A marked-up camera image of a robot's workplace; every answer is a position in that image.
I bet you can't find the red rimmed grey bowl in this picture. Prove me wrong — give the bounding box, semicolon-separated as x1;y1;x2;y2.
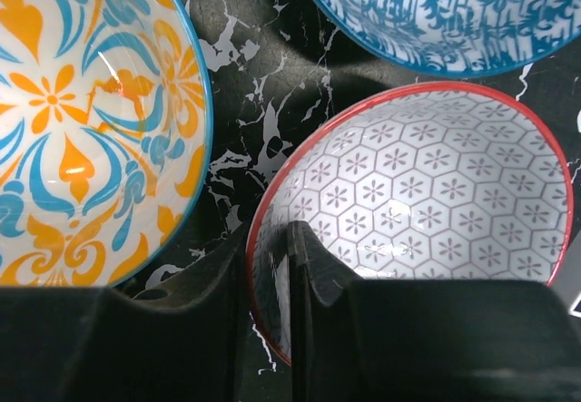
246;82;574;361

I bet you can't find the blue patterned bowl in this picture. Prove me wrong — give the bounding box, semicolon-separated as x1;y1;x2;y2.
313;0;580;78

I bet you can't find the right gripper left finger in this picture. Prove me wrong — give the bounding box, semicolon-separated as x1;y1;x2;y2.
1;227;248;401

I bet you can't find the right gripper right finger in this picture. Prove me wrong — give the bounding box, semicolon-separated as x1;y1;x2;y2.
287;221;580;401

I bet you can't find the orange blue floral bowl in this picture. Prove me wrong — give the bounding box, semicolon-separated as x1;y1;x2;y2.
1;0;213;287

